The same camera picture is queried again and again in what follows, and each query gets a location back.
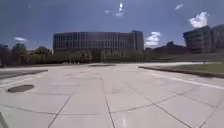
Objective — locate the wide grey multi-storey building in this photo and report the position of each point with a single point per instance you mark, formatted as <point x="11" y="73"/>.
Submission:
<point x="98" y="41"/>

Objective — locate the dark planting bed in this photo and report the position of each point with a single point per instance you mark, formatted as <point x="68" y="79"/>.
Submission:
<point x="20" y="73"/>

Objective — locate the row of green trees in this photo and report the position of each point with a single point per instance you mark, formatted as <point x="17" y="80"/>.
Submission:
<point x="40" y="56"/>

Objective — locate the green grass area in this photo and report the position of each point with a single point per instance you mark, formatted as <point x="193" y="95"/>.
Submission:
<point x="200" y="67"/>

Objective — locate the dark concrete kerb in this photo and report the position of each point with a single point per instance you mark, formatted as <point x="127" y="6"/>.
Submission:
<point x="180" y="71"/>

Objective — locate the white painted line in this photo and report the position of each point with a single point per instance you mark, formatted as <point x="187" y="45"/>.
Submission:
<point x="186" y="81"/>

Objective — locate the dark grey angular building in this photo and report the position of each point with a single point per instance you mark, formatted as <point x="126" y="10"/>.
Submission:
<point x="200" y="40"/>

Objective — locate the pale concrete slab plaza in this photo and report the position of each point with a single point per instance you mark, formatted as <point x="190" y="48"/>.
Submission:
<point x="110" y="86"/>

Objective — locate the low dark building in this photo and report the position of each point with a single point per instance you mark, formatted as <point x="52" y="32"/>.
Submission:
<point x="171" y="48"/>

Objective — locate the dark manhole cover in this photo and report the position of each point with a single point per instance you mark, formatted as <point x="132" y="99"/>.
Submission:
<point x="20" y="88"/>

